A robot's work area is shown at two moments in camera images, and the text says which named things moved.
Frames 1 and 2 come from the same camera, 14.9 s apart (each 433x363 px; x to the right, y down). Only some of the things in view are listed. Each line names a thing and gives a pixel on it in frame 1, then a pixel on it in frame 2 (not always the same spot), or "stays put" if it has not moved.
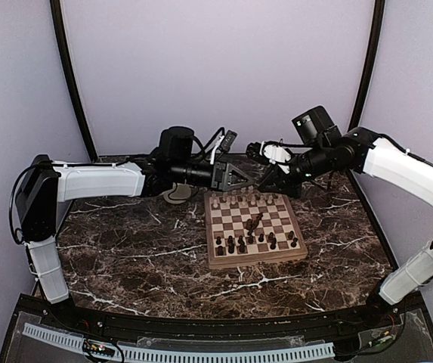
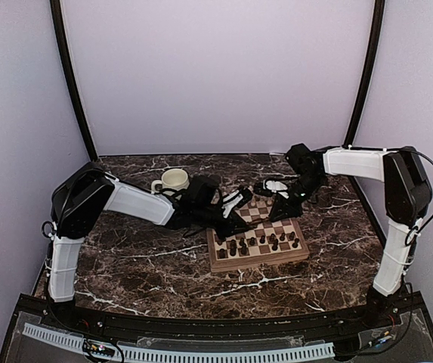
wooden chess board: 246,228 stays put
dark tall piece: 242,247 stays put
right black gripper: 275,175 → 286,206
